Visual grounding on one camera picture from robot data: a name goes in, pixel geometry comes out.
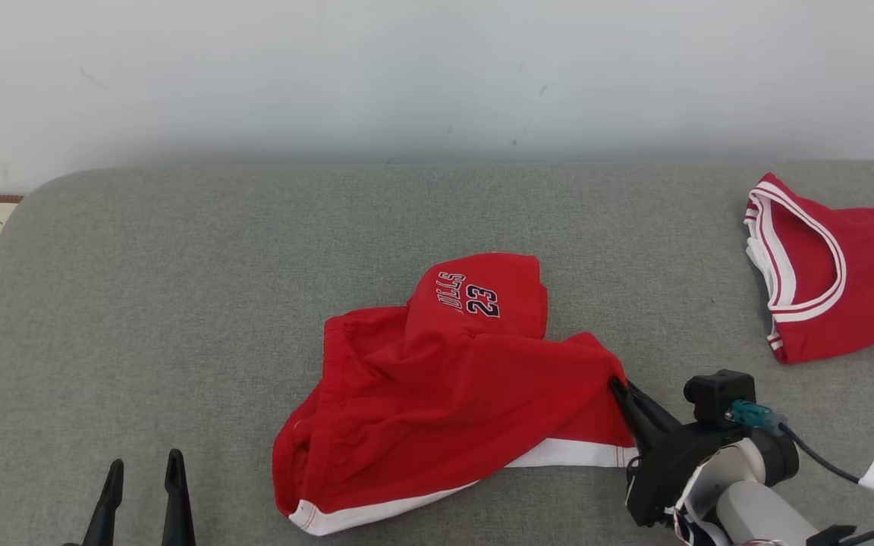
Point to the grey fabric sofa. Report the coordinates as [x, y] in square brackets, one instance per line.
[255, 303]

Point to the red basketball jersey white lining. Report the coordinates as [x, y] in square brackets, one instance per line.
[847, 288]

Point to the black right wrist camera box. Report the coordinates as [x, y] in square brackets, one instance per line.
[718, 394]

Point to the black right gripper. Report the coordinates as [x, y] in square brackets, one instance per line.
[672, 462]

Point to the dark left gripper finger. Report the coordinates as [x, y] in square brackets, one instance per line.
[177, 508]
[105, 508]

